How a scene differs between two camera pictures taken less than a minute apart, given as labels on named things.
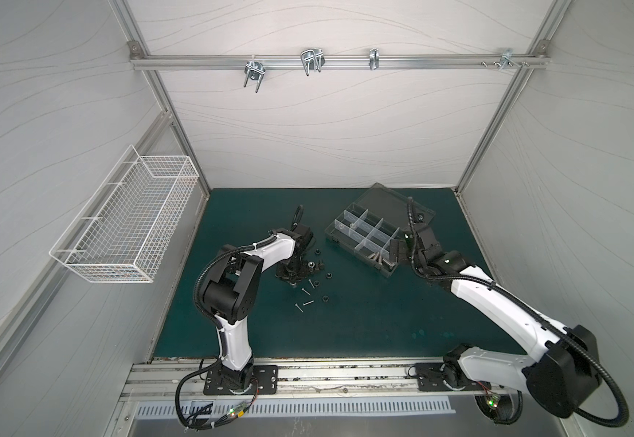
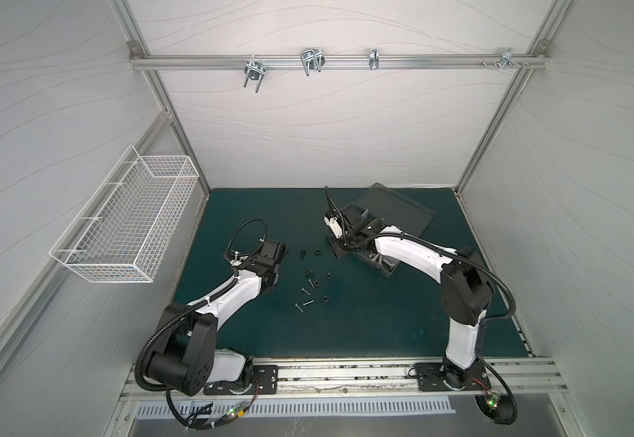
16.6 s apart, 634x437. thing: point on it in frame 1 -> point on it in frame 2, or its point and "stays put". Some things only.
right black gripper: [404, 247] -> [358, 247]
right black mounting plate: [430, 377] stays put
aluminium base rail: [301, 381] stays put
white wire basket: [123, 228] stays put
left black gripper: [302, 274] -> [257, 254]
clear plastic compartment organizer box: [372, 228] stays put
